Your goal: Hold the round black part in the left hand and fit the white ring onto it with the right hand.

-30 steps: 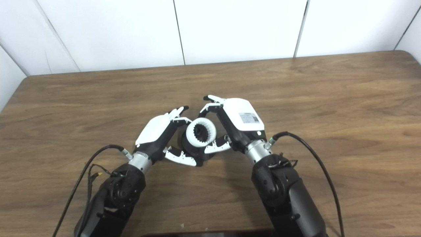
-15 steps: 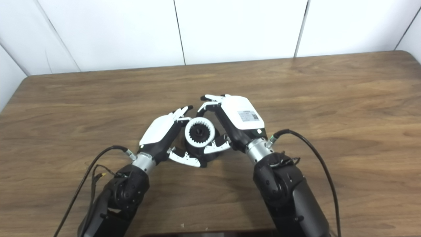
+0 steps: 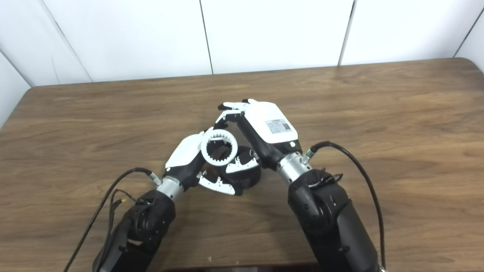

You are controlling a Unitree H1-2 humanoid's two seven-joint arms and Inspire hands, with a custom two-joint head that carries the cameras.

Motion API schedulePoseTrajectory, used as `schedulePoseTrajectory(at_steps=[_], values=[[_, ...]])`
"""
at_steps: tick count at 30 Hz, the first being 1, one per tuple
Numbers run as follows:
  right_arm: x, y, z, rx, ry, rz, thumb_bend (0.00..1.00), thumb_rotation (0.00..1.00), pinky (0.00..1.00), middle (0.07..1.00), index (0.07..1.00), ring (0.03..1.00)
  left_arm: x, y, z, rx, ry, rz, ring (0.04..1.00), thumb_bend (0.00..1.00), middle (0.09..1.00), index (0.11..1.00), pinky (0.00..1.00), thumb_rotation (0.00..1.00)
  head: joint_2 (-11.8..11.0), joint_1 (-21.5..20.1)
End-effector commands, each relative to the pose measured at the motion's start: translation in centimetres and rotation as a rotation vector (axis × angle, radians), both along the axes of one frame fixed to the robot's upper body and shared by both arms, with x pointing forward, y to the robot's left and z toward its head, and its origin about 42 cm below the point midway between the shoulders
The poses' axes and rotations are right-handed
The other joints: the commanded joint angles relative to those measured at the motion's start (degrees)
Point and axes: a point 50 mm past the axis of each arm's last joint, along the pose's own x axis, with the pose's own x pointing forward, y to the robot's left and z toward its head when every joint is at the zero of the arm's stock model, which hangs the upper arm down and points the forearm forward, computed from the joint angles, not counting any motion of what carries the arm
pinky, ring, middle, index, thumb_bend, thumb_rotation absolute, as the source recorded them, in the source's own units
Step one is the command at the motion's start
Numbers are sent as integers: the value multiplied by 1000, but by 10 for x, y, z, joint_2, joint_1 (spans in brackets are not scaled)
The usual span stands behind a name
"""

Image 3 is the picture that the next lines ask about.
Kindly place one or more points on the round black part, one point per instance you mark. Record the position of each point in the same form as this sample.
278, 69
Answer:
249, 177

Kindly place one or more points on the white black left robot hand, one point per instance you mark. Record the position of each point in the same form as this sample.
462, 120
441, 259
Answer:
185, 151

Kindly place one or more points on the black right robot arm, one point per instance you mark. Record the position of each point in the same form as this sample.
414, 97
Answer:
329, 219

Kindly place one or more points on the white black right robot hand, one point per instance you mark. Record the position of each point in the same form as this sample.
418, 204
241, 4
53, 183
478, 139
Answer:
268, 124

